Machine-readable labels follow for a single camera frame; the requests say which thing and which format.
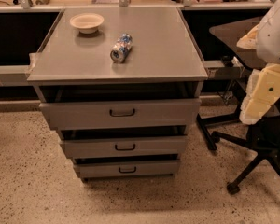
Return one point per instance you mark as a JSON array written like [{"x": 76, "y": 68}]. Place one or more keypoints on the grey bottom drawer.
[{"x": 134, "y": 168}]

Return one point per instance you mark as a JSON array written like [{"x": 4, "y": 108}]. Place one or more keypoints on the grey middle drawer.
[{"x": 123, "y": 147}]

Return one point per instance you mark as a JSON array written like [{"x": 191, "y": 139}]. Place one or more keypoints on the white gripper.
[{"x": 274, "y": 36}]

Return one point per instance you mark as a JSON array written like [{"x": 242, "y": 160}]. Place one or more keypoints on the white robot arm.
[{"x": 264, "y": 38}]

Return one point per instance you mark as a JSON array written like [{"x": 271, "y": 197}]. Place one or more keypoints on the grey top drawer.
[{"x": 120, "y": 114}]

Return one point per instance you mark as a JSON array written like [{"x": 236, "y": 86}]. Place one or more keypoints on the blue white soda can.
[{"x": 121, "y": 49}]

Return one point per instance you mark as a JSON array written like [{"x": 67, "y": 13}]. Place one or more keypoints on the grey drawer cabinet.
[{"x": 161, "y": 65}]

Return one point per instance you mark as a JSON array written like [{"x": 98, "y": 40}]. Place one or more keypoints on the grey drawer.
[
  {"x": 123, "y": 147},
  {"x": 120, "y": 114},
  {"x": 134, "y": 168}
]

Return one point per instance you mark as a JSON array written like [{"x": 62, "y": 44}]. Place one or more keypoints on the black office chair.
[{"x": 262, "y": 137}]

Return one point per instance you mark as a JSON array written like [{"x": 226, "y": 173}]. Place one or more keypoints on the beige paper bowl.
[{"x": 87, "y": 23}]

